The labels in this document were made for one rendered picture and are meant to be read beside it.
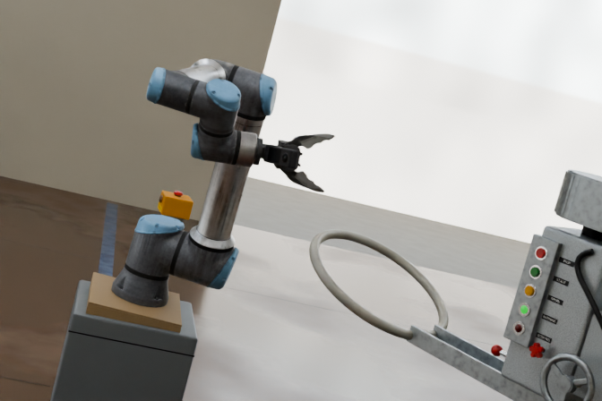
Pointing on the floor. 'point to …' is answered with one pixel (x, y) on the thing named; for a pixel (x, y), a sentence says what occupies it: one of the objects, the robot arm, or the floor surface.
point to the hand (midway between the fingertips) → (331, 164)
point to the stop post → (176, 206)
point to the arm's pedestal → (123, 357)
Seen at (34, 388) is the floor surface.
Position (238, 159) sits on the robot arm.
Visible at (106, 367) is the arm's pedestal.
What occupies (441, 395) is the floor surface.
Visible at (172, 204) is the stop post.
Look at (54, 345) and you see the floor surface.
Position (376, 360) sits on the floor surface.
